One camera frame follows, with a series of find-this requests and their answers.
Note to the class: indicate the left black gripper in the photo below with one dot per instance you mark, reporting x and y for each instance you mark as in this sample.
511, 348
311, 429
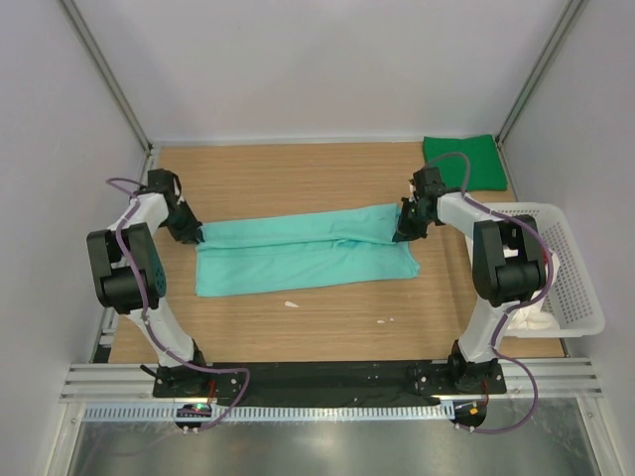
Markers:
184, 224

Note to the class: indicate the teal t-shirt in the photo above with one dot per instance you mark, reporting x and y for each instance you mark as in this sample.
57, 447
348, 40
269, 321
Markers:
302, 251

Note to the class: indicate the white plastic basket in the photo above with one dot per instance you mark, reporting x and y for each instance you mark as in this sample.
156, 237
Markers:
572, 300

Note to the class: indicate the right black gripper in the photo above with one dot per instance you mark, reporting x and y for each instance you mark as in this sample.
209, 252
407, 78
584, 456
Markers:
412, 216

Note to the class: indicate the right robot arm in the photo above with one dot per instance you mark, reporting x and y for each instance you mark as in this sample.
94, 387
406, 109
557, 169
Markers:
511, 267

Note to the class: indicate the folded green t-shirt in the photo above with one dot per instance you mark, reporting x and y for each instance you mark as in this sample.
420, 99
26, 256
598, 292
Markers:
486, 170

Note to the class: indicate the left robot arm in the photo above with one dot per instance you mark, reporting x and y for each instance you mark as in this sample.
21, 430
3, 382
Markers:
129, 277

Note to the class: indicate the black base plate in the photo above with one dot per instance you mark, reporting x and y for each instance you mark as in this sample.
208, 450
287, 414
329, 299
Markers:
326, 385

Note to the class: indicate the white t-shirt in basket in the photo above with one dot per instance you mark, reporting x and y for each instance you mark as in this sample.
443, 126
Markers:
533, 318

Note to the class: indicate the white slotted cable duct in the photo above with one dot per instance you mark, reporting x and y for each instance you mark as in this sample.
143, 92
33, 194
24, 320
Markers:
197, 412

